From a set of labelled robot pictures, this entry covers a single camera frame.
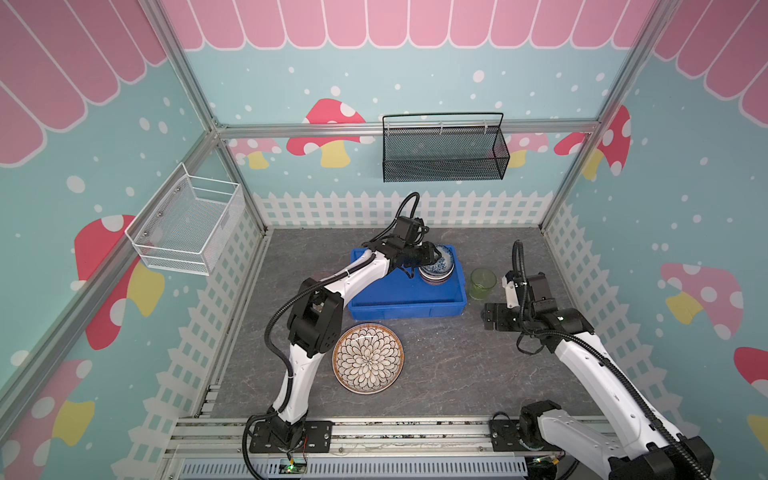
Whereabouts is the blue floral ceramic bowl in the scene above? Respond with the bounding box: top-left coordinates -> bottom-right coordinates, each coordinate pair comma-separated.
419,245 -> 455,277

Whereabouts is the green transparent plastic cup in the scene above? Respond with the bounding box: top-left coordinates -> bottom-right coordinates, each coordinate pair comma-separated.
467,268 -> 497,301

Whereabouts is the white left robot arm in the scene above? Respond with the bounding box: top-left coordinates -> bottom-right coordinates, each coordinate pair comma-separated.
241,192 -> 441,454

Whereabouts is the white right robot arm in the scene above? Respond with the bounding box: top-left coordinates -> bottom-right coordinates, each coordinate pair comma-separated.
482,240 -> 714,479

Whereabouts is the blue plastic bin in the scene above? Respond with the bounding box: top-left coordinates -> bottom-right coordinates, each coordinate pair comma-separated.
346,245 -> 468,322

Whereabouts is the brown floral pattern plate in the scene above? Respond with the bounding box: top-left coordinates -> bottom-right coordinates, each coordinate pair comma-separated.
332,323 -> 405,395

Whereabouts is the black mesh wall basket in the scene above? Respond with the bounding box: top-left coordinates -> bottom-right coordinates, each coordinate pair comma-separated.
381,112 -> 511,183

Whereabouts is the white wire wall basket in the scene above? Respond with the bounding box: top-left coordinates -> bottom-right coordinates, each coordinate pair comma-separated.
125,164 -> 245,276

